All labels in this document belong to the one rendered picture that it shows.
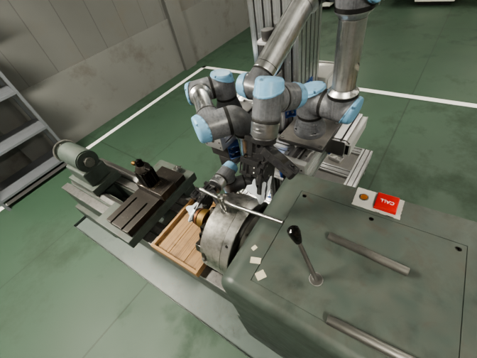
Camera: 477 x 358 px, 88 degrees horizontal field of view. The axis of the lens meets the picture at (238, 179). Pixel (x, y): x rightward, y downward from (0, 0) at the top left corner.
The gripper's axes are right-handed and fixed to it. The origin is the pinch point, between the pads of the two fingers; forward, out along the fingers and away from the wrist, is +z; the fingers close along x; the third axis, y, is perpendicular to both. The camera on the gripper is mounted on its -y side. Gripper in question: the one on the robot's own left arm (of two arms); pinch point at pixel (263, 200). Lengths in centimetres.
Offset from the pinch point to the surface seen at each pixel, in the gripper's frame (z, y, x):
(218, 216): 10.7, 14.7, 3.0
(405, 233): 1.8, -38.3, -12.6
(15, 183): 119, 342, -16
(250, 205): 7.8, 7.3, -5.7
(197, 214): 21.4, 31.2, -3.9
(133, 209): 37, 76, -3
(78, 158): 20, 121, -2
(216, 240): 16.6, 12.0, 8.0
